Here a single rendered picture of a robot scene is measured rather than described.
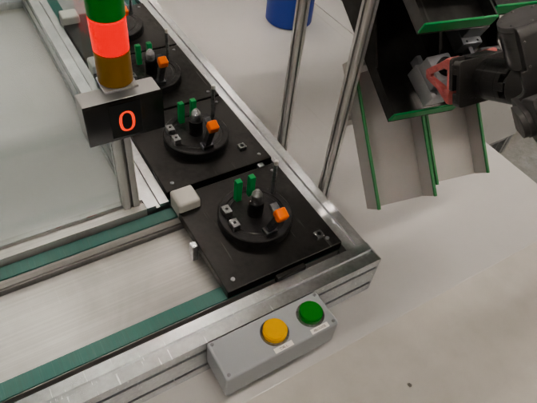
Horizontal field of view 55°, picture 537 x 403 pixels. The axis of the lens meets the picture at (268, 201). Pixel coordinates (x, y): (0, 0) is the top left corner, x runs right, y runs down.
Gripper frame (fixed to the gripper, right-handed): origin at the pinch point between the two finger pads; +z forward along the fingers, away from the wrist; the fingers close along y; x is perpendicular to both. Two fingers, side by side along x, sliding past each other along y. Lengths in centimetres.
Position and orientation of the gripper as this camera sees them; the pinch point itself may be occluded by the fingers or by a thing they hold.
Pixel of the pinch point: (442, 71)
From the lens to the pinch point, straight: 87.5
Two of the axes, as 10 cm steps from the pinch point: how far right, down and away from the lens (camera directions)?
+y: -9.0, 2.8, -3.3
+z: -4.1, -3.3, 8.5
